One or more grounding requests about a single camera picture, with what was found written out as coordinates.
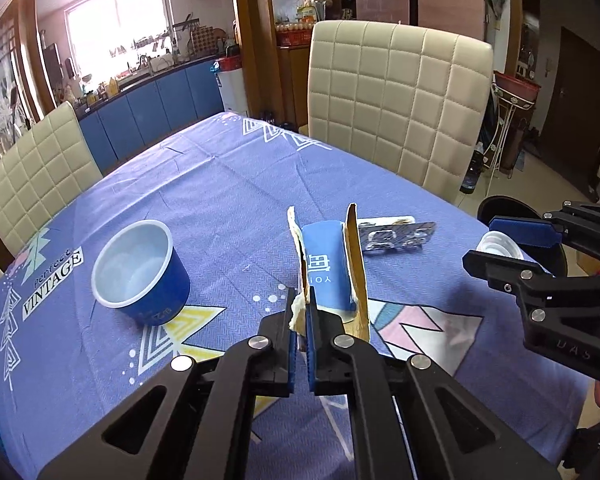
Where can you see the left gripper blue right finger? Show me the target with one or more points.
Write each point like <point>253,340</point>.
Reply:
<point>411,419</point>

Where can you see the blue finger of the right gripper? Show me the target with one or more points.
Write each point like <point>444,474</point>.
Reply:
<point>498,271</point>
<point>529,232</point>

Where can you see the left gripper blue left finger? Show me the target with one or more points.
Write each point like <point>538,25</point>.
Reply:
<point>192,420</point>

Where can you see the white plastic cap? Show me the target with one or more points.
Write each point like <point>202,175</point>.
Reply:
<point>500,244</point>

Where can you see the torn blue cardboard carton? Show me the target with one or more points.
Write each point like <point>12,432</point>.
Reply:
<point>331,268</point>

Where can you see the black round trash bin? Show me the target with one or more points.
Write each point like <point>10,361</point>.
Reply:
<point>552,259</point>

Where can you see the blue water jug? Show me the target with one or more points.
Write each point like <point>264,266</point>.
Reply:
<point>474,170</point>

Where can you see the white metal plant stand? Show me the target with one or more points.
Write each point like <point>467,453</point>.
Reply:
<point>506,105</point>

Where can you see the silver blister pack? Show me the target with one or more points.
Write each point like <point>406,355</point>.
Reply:
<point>394,233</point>

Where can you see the blue patterned tablecloth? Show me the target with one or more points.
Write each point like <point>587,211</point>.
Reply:
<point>226,188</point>

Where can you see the red basin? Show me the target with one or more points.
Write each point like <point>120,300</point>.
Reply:
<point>520,88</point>

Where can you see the blue paper cup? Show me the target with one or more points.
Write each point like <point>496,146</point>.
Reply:
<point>140,274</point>

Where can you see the cream quilted chair right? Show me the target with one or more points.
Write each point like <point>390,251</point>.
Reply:
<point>408,99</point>

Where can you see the cream quilted chair middle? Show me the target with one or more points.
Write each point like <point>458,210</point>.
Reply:
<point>46,169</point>

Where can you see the blue kitchen cabinets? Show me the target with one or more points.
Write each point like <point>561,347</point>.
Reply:
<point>119,128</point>

